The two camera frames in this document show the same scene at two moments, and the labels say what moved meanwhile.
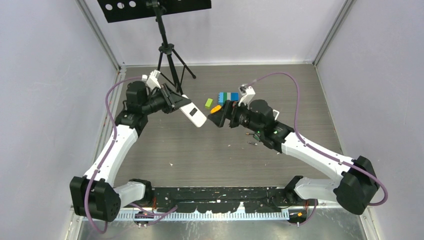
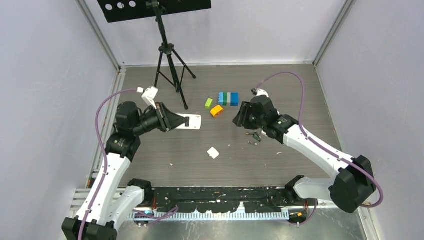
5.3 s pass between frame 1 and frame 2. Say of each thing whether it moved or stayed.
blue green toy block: stayed
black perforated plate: stayed
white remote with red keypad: moved
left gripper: moved
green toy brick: stayed
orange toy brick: stayed
